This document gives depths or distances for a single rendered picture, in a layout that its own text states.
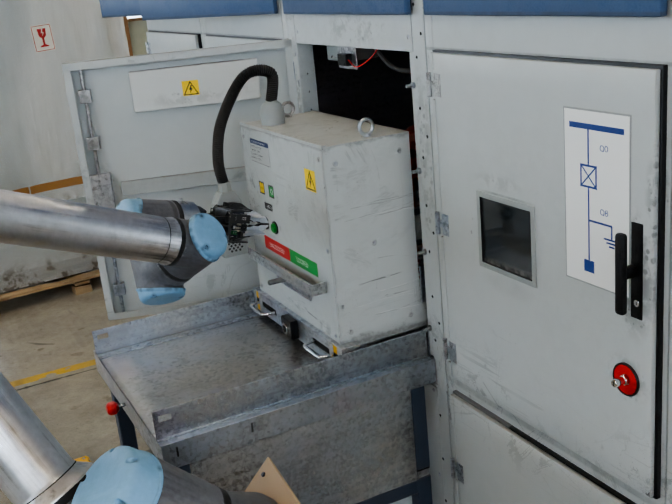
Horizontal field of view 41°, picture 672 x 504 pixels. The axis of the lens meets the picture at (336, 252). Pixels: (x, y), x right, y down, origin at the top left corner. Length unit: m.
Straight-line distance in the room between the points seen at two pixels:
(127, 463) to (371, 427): 0.93
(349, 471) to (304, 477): 0.12
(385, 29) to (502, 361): 0.78
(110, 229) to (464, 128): 0.72
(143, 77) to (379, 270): 0.88
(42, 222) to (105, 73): 1.12
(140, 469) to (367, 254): 0.92
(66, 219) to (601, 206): 0.88
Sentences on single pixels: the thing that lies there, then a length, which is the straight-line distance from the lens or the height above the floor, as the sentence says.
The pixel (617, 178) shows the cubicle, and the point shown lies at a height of 1.40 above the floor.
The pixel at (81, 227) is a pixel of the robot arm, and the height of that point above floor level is 1.39.
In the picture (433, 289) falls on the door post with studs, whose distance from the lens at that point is 2.11.
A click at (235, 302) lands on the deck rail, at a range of 2.55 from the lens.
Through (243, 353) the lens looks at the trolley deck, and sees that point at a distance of 2.33.
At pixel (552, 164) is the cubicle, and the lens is 1.64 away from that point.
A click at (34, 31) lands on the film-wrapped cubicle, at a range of 5.53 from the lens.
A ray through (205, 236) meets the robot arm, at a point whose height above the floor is 1.32.
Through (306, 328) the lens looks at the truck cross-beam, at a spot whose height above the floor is 0.92.
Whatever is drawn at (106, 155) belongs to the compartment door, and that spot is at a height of 1.32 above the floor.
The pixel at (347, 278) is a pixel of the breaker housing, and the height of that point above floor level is 1.08.
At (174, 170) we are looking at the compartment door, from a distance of 2.62.
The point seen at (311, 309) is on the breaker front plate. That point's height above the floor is 0.97.
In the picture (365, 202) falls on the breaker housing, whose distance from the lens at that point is 2.05.
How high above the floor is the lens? 1.77
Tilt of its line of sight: 18 degrees down
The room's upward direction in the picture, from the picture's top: 6 degrees counter-clockwise
